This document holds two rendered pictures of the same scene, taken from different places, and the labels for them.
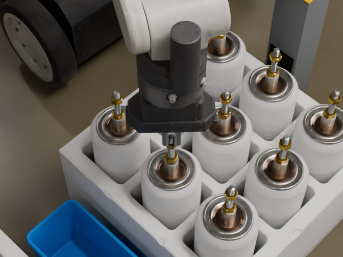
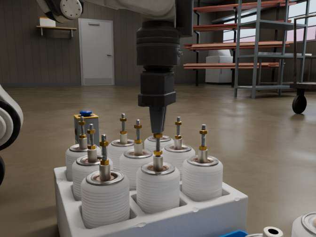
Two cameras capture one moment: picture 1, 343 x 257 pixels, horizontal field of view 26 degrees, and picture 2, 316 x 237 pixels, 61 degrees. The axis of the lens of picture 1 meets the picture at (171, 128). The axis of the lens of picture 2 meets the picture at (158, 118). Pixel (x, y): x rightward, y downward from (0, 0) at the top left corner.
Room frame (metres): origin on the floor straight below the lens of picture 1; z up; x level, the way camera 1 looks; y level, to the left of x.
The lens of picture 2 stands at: (0.41, 0.53, 0.46)
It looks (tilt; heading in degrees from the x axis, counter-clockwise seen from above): 10 degrees down; 290
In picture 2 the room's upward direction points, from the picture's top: straight up
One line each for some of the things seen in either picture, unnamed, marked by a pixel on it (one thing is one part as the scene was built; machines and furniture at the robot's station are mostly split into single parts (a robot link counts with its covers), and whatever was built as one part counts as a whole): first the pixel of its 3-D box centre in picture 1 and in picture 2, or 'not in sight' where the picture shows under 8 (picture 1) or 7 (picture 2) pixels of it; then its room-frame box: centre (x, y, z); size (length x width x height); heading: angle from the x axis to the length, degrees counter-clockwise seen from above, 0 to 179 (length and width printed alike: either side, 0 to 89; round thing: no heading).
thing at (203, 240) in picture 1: (224, 244); (201, 196); (0.51, -0.08, 0.16); 0.10 x 0.10 x 0.18
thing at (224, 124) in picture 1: (223, 120); (138, 149); (0.68, -0.08, 0.26); 0.02 x 0.02 x 0.03
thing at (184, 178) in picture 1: (171, 169); (158, 168); (0.60, 0.00, 0.25); 0.08 x 0.08 x 0.01
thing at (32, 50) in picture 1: (38, 41); not in sight; (0.99, 0.27, 0.10); 0.20 x 0.05 x 0.20; 43
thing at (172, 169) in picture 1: (171, 165); (158, 162); (0.60, 0.00, 0.26); 0.02 x 0.02 x 0.03
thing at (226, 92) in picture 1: (224, 106); (138, 134); (0.68, -0.08, 0.30); 0.01 x 0.01 x 0.08
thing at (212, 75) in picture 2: not in sight; (219, 63); (1.65, -9.67, 0.74); 0.83 x 0.68 x 1.48; 133
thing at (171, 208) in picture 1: (171, 198); (158, 207); (0.60, 0.00, 0.16); 0.10 x 0.10 x 0.18
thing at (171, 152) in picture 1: (171, 150); (158, 144); (0.60, 0.00, 0.31); 0.01 x 0.01 x 0.08
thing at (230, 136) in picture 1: (222, 125); (138, 154); (0.68, -0.08, 0.25); 0.08 x 0.08 x 0.01
